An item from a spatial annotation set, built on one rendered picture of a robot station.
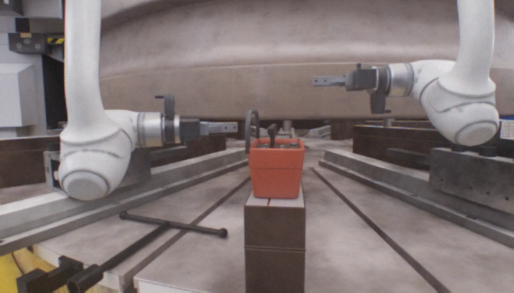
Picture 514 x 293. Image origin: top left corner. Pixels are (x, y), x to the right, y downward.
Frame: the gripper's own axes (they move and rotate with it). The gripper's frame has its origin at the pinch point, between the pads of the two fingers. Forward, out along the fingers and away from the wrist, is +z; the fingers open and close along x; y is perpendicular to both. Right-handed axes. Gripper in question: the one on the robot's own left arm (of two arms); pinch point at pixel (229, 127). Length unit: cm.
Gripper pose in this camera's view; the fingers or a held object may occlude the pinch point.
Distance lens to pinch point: 72.5
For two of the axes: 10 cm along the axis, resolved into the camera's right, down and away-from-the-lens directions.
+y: 0.1, 10.0, 1.0
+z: 9.7, -0.3, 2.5
